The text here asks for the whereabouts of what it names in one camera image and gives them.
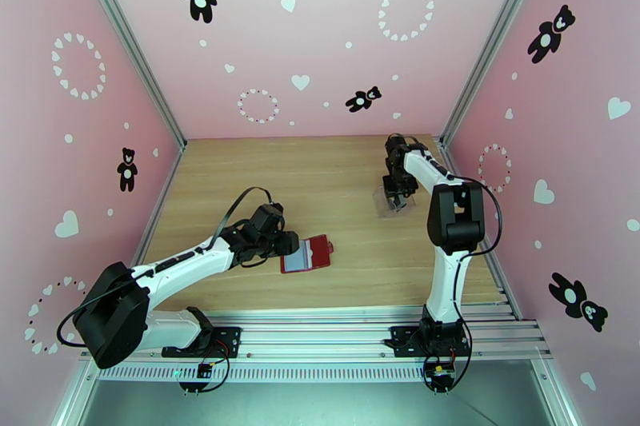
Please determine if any clear plastic card box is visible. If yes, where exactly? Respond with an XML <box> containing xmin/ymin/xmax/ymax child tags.
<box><xmin>372</xmin><ymin>185</ymin><xmax>419</xmax><ymax>219</ymax></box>

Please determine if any red card holder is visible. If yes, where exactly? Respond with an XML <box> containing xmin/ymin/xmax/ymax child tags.
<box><xmin>279</xmin><ymin>234</ymin><xmax>335</xmax><ymax>275</ymax></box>

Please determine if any perforated metal strip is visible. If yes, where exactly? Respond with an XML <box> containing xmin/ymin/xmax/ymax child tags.
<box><xmin>97</xmin><ymin>364</ymin><xmax>534</xmax><ymax>383</ymax></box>

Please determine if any grey sheet metal pan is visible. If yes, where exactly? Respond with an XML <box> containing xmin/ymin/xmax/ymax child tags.
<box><xmin>74</xmin><ymin>380</ymin><xmax>556</xmax><ymax>426</ymax></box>

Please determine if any circuit board with yellow connector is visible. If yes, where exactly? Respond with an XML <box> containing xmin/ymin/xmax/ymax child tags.
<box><xmin>426</xmin><ymin>363</ymin><xmax>457</xmax><ymax>390</ymax></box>

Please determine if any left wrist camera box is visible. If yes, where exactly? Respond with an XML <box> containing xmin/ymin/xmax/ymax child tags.
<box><xmin>249</xmin><ymin>203</ymin><xmax>286</xmax><ymax>240</ymax></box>

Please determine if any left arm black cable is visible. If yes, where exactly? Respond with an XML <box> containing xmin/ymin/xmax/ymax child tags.
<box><xmin>56</xmin><ymin>185</ymin><xmax>275</xmax><ymax>348</ymax></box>

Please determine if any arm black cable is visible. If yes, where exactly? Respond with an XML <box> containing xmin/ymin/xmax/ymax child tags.
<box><xmin>399</xmin><ymin>134</ymin><xmax>504</xmax><ymax>340</ymax></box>
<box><xmin>56</xmin><ymin>185</ymin><xmax>275</xmax><ymax>348</ymax></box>

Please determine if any wide aluminium rail bed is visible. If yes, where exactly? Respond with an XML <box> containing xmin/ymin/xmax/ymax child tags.
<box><xmin>79</xmin><ymin>307</ymin><xmax>554</xmax><ymax>363</ymax></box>

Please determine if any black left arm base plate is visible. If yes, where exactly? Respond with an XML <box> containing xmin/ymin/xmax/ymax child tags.
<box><xmin>161</xmin><ymin>325</ymin><xmax>242</xmax><ymax>360</ymax></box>

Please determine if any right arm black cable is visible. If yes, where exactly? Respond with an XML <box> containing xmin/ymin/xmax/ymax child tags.
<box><xmin>399</xmin><ymin>134</ymin><xmax>504</xmax><ymax>340</ymax></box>

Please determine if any aluminium table side rail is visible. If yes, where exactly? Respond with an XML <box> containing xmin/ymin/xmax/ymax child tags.
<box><xmin>134</xmin><ymin>139</ymin><xmax>187</xmax><ymax>266</ymax></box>
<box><xmin>438</xmin><ymin>138</ymin><xmax>523</xmax><ymax>320</ymax></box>

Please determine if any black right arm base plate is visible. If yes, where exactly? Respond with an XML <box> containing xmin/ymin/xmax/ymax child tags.
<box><xmin>385</xmin><ymin>324</ymin><xmax>472</xmax><ymax>360</ymax></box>

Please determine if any aluminium corner frame post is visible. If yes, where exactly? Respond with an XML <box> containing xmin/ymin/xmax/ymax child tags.
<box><xmin>438</xmin><ymin>0</ymin><xmax>554</xmax><ymax>149</ymax></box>
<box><xmin>67</xmin><ymin>0</ymin><xmax>189</xmax><ymax>153</ymax></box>
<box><xmin>50</xmin><ymin>359</ymin><xmax>98</xmax><ymax>426</ymax></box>
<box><xmin>530</xmin><ymin>358</ymin><xmax>583</xmax><ymax>426</ymax></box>

